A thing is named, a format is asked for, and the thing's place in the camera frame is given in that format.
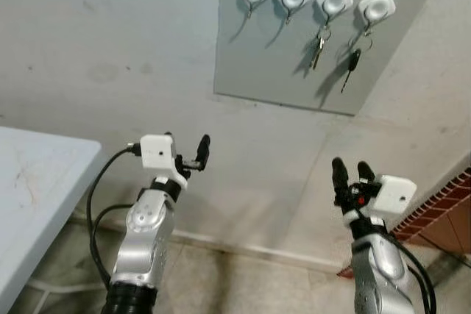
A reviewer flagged red brick tiled ledge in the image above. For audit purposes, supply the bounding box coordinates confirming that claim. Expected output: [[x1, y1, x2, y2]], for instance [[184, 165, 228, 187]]
[[389, 168, 471, 257]]

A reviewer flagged hanging black-headed key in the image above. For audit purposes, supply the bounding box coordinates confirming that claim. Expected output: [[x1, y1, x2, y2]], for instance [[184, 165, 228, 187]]
[[339, 30, 375, 95]]

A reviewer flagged hanging silver key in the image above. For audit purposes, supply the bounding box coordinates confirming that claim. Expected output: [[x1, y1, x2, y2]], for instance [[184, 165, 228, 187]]
[[308, 25, 333, 71]]

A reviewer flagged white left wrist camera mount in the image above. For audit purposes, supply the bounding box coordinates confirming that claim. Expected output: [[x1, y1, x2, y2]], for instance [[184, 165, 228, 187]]
[[139, 134, 189, 189]]

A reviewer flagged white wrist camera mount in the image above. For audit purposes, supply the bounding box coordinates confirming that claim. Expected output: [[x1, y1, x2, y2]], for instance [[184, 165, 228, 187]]
[[365, 175, 418, 221], [139, 134, 189, 189]]

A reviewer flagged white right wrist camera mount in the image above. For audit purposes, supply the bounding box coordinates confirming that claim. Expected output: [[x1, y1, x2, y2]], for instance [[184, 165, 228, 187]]
[[365, 175, 418, 221]]

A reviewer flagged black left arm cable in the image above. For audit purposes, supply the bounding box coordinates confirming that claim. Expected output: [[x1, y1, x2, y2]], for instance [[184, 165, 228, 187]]
[[86, 144, 143, 287]]

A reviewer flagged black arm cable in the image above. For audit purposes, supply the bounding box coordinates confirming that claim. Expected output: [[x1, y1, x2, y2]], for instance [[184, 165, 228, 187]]
[[86, 144, 143, 287], [381, 235, 440, 314]]

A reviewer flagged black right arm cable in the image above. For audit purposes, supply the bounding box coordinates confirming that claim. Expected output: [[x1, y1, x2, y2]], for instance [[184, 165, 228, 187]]
[[381, 235, 440, 314]]

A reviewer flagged grey wall board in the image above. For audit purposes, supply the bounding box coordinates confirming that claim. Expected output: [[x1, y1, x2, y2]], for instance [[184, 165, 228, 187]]
[[213, 0, 450, 117]]

